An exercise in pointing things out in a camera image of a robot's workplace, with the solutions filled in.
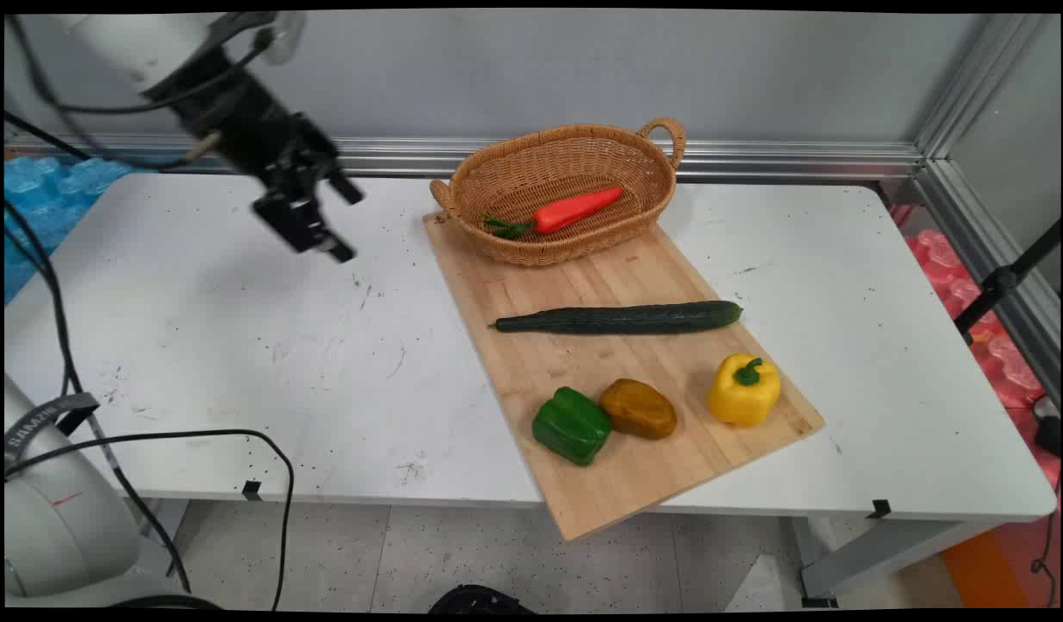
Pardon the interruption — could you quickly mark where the brown toy potato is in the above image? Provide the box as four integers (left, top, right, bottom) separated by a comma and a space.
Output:
599, 378, 678, 441

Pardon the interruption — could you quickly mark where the grey velcro strap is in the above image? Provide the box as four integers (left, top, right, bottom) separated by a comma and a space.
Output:
4, 392, 101, 473

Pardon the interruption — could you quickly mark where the red foam mat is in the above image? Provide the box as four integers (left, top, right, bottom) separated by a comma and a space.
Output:
890, 203, 1061, 493

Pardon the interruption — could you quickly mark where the woven wicker basket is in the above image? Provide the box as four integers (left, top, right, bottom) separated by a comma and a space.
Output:
429, 117, 687, 267

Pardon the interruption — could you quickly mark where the upright aluminium frame post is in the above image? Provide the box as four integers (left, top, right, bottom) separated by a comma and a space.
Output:
914, 13, 1049, 162

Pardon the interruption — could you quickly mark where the orange floor mat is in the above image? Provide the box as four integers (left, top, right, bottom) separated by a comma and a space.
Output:
941, 525, 1060, 608

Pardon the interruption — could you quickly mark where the orange toy carrot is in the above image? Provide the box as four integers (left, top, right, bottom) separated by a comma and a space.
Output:
482, 187, 625, 240

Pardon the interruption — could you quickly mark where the long dark green cucumber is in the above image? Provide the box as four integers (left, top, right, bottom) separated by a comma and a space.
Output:
488, 300, 745, 335

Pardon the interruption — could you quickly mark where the slanted aluminium frame rail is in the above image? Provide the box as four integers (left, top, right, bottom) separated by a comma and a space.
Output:
916, 158, 1061, 407

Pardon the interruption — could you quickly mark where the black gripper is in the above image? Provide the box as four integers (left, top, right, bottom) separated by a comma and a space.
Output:
147, 48, 366, 263

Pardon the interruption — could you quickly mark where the horizontal aluminium frame rail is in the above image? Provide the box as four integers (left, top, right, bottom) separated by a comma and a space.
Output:
4, 131, 928, 184

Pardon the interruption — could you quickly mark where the wooden cutting board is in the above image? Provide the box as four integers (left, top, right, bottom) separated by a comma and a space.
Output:
422, 212, 825, 543

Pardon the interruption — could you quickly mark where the black round floor object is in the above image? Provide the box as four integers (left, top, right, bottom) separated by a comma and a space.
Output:
427, 584, 538, 615

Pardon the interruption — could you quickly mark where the blue foam mat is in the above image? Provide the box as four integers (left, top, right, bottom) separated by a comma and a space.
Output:
4, 155, 158, 305

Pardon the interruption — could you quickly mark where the black power adapter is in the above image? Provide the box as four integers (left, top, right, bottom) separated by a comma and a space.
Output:
1032, 395, 1061, 458

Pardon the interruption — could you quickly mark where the black tripod stand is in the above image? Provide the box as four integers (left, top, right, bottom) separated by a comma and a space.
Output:
954, 219, 1061, 346

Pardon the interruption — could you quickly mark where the yellow toy bell pepper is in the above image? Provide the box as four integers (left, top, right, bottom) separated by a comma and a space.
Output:
707, 352, 782, 428

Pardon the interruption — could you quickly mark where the thin black floor cable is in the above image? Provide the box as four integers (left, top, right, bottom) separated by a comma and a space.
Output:
1029, 479, 1061, 606

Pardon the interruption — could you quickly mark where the grey table leg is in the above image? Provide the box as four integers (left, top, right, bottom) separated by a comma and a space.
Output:
791, 517, 1009, 608

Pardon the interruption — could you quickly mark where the green toy bell pepper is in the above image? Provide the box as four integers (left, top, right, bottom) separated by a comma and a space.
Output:
531, 386, 613, 467

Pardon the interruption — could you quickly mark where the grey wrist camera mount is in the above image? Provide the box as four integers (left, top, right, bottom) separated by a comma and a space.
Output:
205, 12, 309, 67

